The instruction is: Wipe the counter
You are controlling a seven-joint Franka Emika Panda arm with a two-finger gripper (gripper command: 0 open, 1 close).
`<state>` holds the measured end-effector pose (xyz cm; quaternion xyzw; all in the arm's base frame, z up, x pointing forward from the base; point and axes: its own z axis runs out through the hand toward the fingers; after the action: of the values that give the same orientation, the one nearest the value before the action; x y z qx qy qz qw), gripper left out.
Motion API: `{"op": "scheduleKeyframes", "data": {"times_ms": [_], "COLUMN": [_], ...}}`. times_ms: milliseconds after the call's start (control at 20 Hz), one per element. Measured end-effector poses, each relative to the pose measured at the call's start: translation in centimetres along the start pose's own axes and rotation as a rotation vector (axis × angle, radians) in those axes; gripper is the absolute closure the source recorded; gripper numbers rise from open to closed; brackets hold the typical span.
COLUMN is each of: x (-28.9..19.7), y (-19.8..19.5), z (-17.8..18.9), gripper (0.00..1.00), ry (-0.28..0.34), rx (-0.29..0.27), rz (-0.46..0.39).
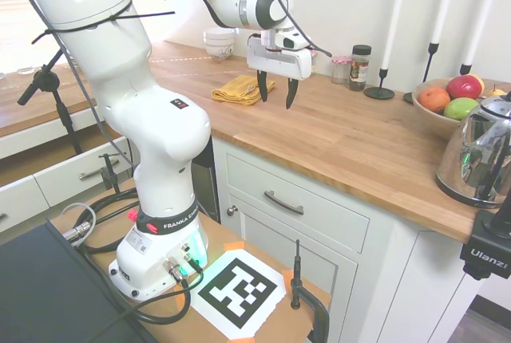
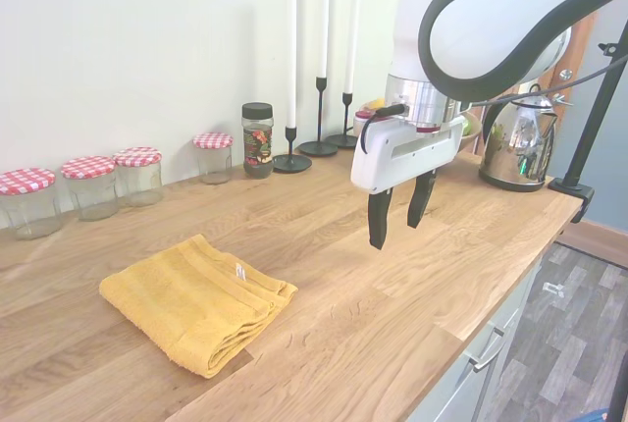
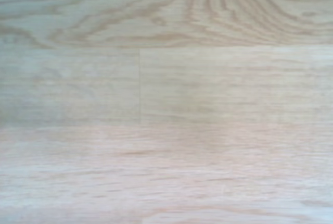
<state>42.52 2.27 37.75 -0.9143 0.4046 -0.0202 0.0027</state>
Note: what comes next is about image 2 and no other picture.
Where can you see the tall black candle holder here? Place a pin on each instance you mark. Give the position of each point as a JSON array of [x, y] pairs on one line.
[[319, 148]]

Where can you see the glass jar red checked lid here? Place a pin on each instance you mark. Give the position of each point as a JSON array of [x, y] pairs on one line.
[[29, 206], [139, 179], [214, 159], [90, 191]]

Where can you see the white base cabinet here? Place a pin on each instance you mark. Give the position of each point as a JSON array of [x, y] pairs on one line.
[[490, 392]]

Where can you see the round silver door lock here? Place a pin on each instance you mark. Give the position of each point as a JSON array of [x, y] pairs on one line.
[[566, 73]]

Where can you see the green apple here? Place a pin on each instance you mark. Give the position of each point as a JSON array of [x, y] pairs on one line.
[[467, 123]]

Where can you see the short black candle holder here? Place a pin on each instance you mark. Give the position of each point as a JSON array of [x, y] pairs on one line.
[[292, 162]]

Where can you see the yellow lemon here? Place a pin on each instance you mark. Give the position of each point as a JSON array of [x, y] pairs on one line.
[[378, 103]]

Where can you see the spice jar black lid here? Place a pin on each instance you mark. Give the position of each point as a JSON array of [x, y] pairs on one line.
[[257, 142]]

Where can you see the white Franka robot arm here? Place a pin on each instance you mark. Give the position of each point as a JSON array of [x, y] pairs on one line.
[[490, 24]]

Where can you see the wooden fruit bowl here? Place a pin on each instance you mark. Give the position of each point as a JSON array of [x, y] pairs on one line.
[[473, 133]]

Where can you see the wooden door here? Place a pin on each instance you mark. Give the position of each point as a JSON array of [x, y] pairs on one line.
[[581, 49]]

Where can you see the black clamp camera stand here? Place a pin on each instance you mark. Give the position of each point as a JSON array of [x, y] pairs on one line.
[[569, 187]]

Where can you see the shiny steel kettle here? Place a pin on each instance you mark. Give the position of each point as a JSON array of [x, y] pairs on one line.
[[520, 147]]

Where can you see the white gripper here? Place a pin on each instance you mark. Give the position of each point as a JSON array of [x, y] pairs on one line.
[[392, 162]]

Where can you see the small white floor object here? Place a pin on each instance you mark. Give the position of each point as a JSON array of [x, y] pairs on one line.
[[554, 289]]

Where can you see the yellow terry towel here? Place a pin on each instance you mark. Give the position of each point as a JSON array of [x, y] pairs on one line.
[[196, 304]]

